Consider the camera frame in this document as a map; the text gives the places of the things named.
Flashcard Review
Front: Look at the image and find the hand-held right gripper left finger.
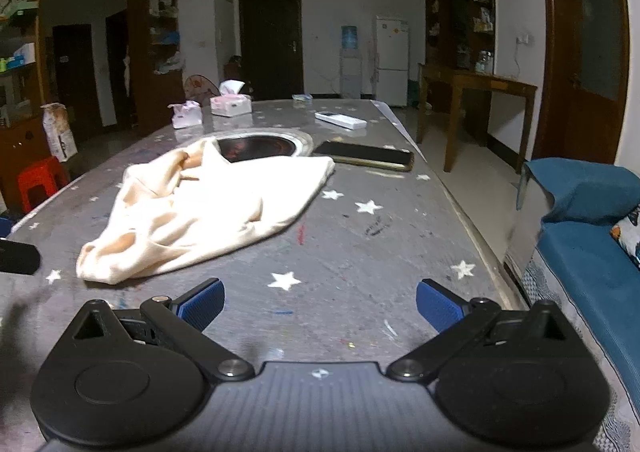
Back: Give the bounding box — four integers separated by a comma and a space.
65, 278, 256, 383

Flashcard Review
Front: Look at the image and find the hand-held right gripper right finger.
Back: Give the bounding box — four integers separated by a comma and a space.
386, 278, 576, 381

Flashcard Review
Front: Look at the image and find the cream garment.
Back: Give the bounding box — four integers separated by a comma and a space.
76, 137, 336, 285

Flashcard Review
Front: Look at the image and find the red plastic stool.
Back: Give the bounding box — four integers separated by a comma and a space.
16, 156, 72, 213

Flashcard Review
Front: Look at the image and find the white printed sack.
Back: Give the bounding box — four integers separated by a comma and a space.
40, 103, 78, 163

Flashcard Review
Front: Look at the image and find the blue covered sofa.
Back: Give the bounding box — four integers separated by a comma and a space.
516, 157, 640, 452

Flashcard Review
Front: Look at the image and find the black smartphone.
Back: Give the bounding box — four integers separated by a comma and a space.
311, 140, 415, 173

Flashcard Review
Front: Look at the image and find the built-in round induction cooker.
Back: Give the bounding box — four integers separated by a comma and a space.
212, 128, 314, 163

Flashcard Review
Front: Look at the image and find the pink tissue pack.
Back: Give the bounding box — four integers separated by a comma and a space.
168, 100, 203, 129

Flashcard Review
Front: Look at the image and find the dark wooden arched cabinet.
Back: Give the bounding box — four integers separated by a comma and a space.
0, 0, 183, 213

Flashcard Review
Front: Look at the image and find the pink and white tissue box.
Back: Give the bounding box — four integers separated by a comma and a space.
210, 80, 252, 118

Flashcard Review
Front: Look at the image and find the patterned sofa cushion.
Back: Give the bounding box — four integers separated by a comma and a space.
610, 204, 640, 269

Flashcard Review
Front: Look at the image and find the white remote control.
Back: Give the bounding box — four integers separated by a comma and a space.
314, 110, 367, 129

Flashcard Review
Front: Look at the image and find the round electric fan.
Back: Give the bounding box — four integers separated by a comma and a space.
182, 73, 221, 108

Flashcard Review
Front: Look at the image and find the wooden side table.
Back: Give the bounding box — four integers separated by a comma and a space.
416, 63, 538, 174

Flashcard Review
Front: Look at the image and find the white water dispenser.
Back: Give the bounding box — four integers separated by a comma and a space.
340, 49, 362, 99

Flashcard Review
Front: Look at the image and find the white refrigerator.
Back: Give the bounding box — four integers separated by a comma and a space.
375, 16, 411, 107

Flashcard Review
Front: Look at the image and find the brown wooden glass-panel door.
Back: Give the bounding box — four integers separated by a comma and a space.
531, 0, 630, 165

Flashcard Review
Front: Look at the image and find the dark entrance door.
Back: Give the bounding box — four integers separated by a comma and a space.
238, 0, 304, 100

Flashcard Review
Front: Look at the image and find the dark wooden shelf unit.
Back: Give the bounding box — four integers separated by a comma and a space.
425, 0, 496, 75

